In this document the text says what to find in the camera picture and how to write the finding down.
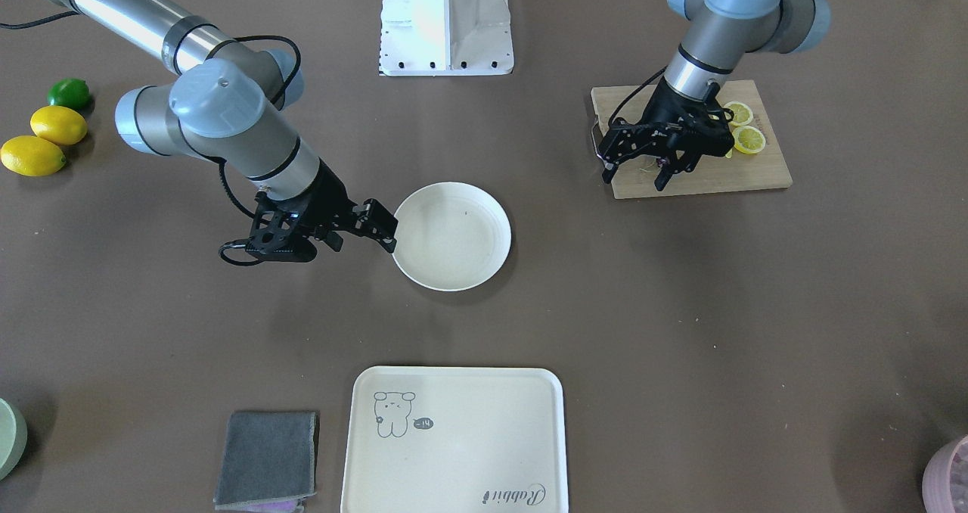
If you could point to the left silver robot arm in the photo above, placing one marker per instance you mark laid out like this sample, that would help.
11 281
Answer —
722 31

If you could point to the pink ribbed bowl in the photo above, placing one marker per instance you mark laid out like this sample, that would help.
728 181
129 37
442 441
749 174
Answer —
944 485

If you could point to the cream rabbit tray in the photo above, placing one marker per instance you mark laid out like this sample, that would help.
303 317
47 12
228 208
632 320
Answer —
456 439

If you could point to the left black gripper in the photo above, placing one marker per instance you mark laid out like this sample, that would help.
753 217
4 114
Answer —
668 107

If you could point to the grey folded cloth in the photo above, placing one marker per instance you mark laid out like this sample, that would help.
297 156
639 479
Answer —
268 463

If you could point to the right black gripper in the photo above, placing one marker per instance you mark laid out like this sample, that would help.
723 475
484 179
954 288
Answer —
330 197

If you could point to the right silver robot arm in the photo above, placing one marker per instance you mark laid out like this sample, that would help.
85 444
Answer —
225 107

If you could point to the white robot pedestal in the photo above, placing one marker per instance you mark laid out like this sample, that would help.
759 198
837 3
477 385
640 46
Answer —
445 38

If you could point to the green lime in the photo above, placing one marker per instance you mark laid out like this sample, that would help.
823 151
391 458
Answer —
70 92

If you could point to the wooden cutting board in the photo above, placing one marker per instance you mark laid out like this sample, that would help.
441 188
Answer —
767 170

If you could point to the mint green bowl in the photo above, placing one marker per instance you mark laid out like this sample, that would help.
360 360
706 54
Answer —
14 434

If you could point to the cream round plate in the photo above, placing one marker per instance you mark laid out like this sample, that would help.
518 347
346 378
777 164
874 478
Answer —
451 236

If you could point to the lemon slice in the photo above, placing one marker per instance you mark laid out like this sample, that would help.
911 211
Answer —
741 114
749 140

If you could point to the yellow lemon outer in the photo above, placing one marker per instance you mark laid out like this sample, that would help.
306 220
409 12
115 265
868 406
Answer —
32 156

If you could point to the yellow lemon near lime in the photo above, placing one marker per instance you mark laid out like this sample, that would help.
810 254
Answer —
58 124

